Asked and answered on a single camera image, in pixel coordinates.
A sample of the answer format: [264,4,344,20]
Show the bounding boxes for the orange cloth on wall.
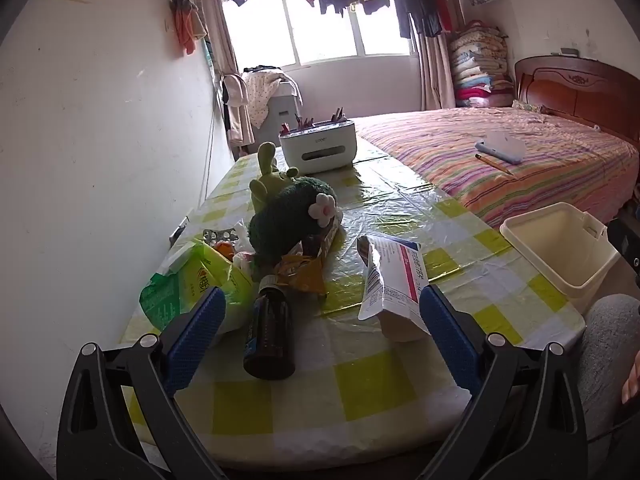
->
[168,0,209,57]

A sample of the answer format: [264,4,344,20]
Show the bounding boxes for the cream plastic bin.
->
[500,202,622,314]

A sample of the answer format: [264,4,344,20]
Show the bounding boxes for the stack of folded quilts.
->
[447,20,517,109]

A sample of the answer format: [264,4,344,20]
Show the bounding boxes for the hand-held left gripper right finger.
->
[419,284,588,480]

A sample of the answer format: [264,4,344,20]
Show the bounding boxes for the light blue pencil case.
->
[474,130,527,165]

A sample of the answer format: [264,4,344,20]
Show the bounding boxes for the green plush toy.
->
[248,141,345,281]

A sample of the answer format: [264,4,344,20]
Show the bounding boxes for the bed with striped sheet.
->
[350,105,640,241]

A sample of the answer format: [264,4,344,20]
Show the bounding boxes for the white washing machine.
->
[264,82,304,137]

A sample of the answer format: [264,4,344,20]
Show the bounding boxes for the brown glass bottle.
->
[243,280,296,381]

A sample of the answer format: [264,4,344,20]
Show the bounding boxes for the silver blister pack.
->
[202,228,239,249]

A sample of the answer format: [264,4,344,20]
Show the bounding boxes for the window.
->
[219,0,420,67]

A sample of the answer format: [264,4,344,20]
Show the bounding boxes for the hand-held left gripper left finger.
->
[57,287,226,480]

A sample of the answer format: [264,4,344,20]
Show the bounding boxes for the yellow snack wrapper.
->
[271,254,329,302]

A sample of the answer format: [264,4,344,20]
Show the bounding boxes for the green tissue packet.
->
[139,239,254,337]

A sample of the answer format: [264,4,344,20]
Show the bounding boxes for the dotted white cloth heap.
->
[242,65,302,129]

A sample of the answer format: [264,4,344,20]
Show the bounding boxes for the wooden headboard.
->
[514,55,640,153]

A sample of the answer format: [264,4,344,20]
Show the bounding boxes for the person's grey trouser leg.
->
[575,293,640,463]

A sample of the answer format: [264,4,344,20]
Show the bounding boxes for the clothes hanging by wall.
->
[221,74,257,150]

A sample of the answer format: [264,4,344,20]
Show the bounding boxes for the yellow checked tablecloth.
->
[120,130,587,472]

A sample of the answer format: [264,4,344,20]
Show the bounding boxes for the person's right hand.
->
[621,359,640,405]

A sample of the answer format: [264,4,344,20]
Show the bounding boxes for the yellow pencil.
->
[475,153,515,177]

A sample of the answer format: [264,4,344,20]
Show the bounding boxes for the white desk organizer box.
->
[278,107,358,176]

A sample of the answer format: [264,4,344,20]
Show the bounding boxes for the white medicine box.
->
[356,232,432,344]

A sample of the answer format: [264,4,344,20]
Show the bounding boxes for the beige curtain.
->
[192,0,242,80]
[410,14,457,111]

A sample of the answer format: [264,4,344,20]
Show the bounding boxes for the clear plastic bag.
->
[231,220,257,281]

